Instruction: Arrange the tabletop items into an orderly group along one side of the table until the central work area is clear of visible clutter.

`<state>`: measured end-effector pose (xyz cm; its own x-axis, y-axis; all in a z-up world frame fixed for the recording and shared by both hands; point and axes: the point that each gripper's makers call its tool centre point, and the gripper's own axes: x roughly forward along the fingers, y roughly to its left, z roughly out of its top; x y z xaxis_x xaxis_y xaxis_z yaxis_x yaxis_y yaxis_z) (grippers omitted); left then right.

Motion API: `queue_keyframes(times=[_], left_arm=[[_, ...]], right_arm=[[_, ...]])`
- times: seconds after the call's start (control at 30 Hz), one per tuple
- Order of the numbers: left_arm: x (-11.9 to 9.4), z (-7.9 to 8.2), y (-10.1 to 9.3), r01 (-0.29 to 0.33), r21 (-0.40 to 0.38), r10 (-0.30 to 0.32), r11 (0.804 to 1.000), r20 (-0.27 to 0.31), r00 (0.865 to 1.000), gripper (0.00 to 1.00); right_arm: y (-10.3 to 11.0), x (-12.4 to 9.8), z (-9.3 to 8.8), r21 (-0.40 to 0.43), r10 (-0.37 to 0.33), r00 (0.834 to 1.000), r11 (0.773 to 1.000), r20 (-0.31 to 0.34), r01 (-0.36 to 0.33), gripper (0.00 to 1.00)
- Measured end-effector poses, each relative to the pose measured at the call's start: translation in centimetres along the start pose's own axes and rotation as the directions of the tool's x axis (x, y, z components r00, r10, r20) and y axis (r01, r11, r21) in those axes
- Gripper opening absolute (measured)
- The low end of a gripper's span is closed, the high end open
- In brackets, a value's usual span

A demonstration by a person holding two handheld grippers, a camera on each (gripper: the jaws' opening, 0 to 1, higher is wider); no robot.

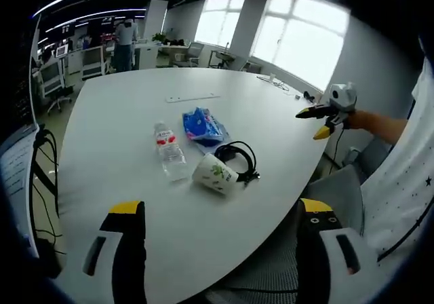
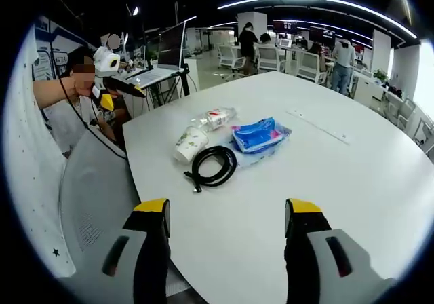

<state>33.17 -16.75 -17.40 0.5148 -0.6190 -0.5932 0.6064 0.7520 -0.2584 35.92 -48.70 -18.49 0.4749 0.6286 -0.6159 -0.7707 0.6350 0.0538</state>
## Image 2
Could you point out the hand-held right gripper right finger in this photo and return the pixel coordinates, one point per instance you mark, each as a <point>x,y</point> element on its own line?
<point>305,249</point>

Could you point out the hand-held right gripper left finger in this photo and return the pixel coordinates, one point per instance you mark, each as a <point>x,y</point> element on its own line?
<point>152,249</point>

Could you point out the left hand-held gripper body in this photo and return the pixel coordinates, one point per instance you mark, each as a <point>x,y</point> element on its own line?
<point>106,61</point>

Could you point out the printed paper cup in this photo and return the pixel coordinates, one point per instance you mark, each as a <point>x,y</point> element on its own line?
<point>190,144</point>

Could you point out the clear plastic bottle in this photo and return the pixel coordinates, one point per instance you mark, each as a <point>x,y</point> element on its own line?
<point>217,117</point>

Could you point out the blue tissue packet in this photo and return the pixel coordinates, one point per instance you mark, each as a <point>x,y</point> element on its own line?
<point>257,136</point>

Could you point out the open laptop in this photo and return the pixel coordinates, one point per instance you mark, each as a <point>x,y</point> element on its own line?
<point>159,59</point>

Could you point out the white table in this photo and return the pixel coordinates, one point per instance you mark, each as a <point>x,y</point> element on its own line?
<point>305,199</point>

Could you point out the black laptop stand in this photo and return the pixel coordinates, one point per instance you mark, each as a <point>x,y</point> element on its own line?
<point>181,80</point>

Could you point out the grey office chair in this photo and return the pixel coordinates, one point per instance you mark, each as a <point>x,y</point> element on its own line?
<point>95,188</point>

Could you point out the person's white star-print shirt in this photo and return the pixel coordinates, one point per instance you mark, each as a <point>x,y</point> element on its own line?
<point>30,154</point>

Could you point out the white office chair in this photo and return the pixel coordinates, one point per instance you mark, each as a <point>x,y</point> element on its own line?
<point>405,112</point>
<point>269,58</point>
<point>230,59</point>
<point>310,66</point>

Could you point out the green potted plant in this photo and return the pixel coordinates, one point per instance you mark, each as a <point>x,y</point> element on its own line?
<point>380,76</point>

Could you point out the wall screen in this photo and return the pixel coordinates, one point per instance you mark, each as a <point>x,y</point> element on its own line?
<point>322,32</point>
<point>285,25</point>

